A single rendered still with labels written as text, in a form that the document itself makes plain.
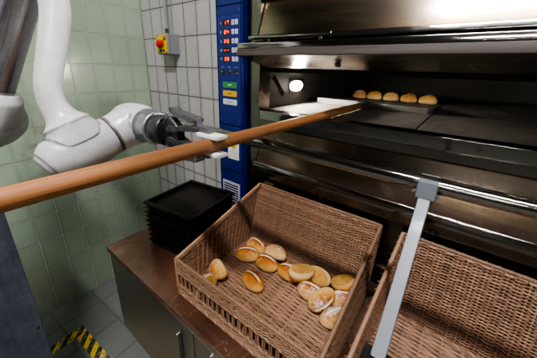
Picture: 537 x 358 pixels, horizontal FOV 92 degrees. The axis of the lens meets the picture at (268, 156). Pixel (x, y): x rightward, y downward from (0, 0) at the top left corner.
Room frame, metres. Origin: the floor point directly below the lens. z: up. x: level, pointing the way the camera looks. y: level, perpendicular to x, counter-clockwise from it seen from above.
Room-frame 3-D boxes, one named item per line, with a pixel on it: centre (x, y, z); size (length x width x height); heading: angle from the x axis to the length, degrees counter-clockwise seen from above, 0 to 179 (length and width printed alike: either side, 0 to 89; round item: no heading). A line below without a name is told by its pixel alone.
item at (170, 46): (1.47, 0.55, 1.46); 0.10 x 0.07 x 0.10; 53
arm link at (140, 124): (0.67, 0.31, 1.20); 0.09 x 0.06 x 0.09; 143
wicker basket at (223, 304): (0.75, -0.05, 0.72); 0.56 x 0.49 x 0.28; 54
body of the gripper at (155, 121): (0.63, 0.25, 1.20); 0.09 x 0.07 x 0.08; 53
